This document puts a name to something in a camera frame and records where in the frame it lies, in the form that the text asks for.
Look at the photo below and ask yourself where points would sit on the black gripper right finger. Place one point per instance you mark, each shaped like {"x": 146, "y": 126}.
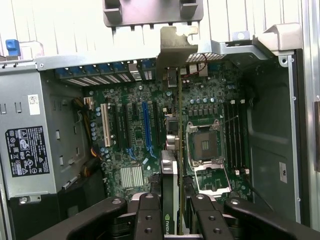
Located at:
{"x": 250, "y": 220}

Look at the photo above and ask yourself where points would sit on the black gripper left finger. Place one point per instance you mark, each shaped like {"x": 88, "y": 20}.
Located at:
{"x": 100, "y": 220}

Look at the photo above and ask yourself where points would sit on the black plastic cover box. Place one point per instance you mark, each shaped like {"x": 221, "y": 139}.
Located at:
{"x": 75, "y": 200}

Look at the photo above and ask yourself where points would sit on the silver chipset heatsink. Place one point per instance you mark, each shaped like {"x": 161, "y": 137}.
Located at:
{"x": 131, "y": 177}

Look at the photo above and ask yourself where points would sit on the metal socket cover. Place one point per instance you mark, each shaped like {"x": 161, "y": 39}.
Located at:
{"x": 212, "y": 182}

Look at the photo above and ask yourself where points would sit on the CPU socket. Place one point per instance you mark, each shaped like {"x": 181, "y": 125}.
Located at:
{"x": 205, "y": 145}

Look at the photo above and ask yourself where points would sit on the white expansion slot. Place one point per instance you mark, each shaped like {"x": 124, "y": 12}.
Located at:
{"x": 105, "y": 125}

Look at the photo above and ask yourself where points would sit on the black expansion slot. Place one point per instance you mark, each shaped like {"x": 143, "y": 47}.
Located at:
{"x": 127, "y": 125}
{"x": 118, "y": 125}

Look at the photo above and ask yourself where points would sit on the thin locking lever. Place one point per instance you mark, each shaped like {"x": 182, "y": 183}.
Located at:
{"x": 228, "y": 120}

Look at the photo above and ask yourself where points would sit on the blue expansion slot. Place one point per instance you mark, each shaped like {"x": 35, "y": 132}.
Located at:
{"x": 147, "y": 125}

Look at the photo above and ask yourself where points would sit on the open black PC case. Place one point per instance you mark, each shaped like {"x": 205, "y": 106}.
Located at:
{"x": 270, "y": 112}

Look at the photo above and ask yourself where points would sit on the green motherboard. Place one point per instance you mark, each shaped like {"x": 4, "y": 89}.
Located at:
{"x": 140, "y": 90}

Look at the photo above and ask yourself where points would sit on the grey power supply unit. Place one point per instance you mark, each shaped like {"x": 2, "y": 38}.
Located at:
{"x": 30, "y": 100}

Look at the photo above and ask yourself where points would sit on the blue case latch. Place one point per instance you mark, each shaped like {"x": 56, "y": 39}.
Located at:
{"x": 12, "y": 47}

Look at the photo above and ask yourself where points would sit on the grey plastic parts rack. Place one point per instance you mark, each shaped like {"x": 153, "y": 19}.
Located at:
{"x": 150, "y": 15}

